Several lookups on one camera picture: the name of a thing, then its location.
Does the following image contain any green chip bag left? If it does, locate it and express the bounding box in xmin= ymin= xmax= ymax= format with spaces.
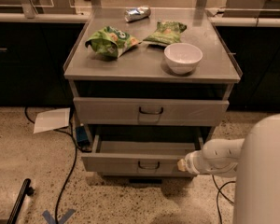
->
xmin=85 ymin=26 xmax=141 ymax=58

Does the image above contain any black bar object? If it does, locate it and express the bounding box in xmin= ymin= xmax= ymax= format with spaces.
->
xmin=7 ymin=178 xmax=35 ymax=224

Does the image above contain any white paper sheet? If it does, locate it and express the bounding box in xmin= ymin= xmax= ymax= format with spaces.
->
xmin=34 ymin=108 xmax=70 ymax=133

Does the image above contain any blue tape cross marker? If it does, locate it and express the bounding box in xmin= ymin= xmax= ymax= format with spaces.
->
xmin=41 ymin=208 xmax=77 ymax=224

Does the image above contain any green chip bag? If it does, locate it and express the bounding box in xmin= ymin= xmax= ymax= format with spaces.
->
xmin=144 ymin=21 xmax=187 ymax=47
xmin=85 ymin=26 xmax=141 ymax=58

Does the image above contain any grey drawer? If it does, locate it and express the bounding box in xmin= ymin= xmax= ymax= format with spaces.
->
xmin=74 ymin=97 xmax=229 ymax=126
xmin=81 ymin=135 xmax=203 ymax=177

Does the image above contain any white ceramic bowl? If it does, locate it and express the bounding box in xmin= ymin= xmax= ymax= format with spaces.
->
xmin=164 ymin=43 xmax=203 ymax=75

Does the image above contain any dark counter cabinet background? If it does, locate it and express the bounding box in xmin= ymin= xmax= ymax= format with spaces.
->
xmin=0 ymin=21 xmax=83 ymax=106

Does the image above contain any crushed silver soda can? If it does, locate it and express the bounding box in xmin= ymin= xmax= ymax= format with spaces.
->
xmin=124 ymin=6 xmax=151 ymax=22

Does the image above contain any black floor cable left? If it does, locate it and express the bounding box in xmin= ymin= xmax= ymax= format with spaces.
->
xmin=23 ymin=106 xmax=92 ymax=224

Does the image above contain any grey metal drawer cabinet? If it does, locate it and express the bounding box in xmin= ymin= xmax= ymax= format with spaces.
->
xmin=63 ymin=7 xmax=243 ymax=147

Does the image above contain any green chip bag right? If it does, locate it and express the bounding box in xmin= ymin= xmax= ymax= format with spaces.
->
xmin=144 ymin=21 xmax=187 ymax=47

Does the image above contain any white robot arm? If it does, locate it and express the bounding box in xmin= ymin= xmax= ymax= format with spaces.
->
xmin=177 ymin=114 xmax=280 ymax=224

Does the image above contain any blue power adapter box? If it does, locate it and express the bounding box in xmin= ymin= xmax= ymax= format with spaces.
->
xmin=76 ymin=126 xmax=89 ymax=147

